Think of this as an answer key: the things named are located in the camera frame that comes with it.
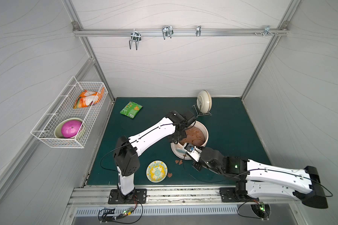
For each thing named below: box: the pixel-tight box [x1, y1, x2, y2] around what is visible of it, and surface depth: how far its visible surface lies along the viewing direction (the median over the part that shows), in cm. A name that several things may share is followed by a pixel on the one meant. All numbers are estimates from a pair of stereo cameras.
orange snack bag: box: [73, 87, 105, 110], surface depth 73 cm
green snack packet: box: [119, 101, 144, 120], surface depth 113 cm
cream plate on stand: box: [196, 89, 213, 114], surface depth 100 cm
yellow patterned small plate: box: [145, 159, 169, 184], surface depth 82 cm
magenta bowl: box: [61, 120, 83, 139], surface depth 58 cm
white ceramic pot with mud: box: [170, 120, 209, 161], surface depth 86 cm
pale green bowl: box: [53, 117, 83, 139], surface depth 59 cm
